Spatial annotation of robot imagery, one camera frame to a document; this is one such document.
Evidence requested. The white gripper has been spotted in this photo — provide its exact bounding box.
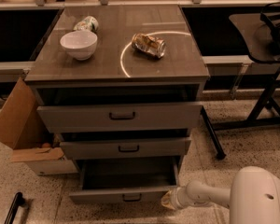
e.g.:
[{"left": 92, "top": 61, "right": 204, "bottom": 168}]
[{"left": 161, "top": 187, "right": 189, "bottom": 210}]

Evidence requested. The grey bottom drawer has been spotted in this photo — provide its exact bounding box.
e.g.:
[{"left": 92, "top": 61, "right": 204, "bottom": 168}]
[{"left": 69, "top": 156, "right": 179, "bottom": 204}]

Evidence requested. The grey drawer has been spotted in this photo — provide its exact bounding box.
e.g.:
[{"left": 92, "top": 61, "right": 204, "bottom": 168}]
[
  {"left": 37, "top": 103, "right": 202, "bottom": 133},
  {"left": 60, "top": 137, "right": 190, "bottom": 160},
  {"left": 69, "top": 156, "right": 179, "bottom": 204}
]

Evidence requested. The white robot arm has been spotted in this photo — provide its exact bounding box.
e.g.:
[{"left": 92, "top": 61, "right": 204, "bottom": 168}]
[{"left": 161, "top": 166, "right": 280, "bottom": 224}]

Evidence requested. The grey middle drawer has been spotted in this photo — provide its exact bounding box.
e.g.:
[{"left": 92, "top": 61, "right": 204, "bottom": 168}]
[{"left": 60, "top": 137, "right": 190, "bottom": 160}]

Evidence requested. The grey top drawer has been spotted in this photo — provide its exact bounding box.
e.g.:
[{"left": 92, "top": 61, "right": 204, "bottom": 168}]
[{"left": 37, "top": 103, "right": 202, "bottom": 133}]

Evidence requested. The grey drawer cabinet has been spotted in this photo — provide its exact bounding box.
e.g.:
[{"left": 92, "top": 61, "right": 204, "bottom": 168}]
[{"left": 24, "top": 5, "right": 211, "bottom": 173}]

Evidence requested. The black metal leg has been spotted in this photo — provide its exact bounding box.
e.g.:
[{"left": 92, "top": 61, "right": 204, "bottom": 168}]
[{"left": 201, "top": 107, "right": 226, "bottom": 160}]

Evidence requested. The crushed aluminium can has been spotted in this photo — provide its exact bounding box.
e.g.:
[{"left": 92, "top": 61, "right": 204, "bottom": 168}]
[{"left": 132, "top": 34, "right": 166, "bottom": 59}]

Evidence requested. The open cardboard box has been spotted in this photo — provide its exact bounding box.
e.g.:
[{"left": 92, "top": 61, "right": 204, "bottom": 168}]
[{"left": 0, "top": 78, "right": 77, "bottom": 175}]

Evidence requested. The white ceramic bowl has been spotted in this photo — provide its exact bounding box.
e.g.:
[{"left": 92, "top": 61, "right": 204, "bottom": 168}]
[{"left": 60, "top": 30, "right": 98, "bottom": 61}]

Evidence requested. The black side table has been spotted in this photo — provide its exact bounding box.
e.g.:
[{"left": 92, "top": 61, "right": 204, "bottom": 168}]
[{"left": 214, "top": 2, "right": 280, "bottom": 131}]

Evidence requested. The black handle on floor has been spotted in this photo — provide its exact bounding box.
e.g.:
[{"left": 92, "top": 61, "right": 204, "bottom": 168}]
[{"left": 4, "top": 192, "right": 26, "bottom": 224}]

